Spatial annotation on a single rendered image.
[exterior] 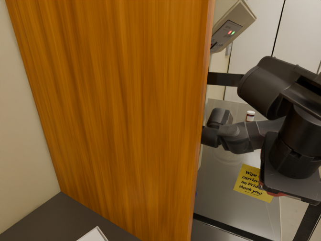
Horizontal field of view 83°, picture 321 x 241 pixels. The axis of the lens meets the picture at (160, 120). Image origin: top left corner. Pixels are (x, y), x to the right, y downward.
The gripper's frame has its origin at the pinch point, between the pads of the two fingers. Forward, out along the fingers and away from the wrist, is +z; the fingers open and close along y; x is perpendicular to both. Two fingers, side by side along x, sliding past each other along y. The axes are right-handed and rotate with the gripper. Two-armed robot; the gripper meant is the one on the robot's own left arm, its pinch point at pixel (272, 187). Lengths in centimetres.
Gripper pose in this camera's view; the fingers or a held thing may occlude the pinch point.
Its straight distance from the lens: 40.4
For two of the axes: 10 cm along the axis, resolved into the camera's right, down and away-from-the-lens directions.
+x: 9.1, 1.7, -3.7
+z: 1.6, 6.9, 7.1
